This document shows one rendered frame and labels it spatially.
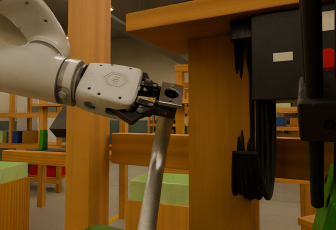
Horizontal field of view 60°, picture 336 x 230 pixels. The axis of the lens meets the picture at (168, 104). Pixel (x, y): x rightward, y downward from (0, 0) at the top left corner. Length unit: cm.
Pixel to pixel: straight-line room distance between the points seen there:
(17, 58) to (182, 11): 30
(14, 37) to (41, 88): 897
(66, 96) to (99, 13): 44
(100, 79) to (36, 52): 12
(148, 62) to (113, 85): 1102
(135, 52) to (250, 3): 1136
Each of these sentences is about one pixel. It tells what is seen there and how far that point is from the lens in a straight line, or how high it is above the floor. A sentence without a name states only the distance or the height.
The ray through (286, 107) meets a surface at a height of 158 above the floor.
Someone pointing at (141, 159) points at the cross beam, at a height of 120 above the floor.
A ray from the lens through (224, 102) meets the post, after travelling 64.
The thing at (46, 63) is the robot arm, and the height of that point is 141.
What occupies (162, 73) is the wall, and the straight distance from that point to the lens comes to 1121.
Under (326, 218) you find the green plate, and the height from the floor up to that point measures 125.
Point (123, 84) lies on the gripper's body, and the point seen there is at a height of 138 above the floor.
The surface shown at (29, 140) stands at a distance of 616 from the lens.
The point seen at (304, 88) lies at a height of 134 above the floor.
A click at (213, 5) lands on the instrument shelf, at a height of 152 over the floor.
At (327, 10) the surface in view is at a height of 149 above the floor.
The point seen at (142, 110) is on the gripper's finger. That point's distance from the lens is 49.
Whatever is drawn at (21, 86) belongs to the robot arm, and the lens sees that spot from 54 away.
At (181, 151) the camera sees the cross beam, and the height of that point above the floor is 123.
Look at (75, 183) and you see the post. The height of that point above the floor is 114.
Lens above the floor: 132
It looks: 3 degrees up
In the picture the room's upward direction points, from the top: straight up
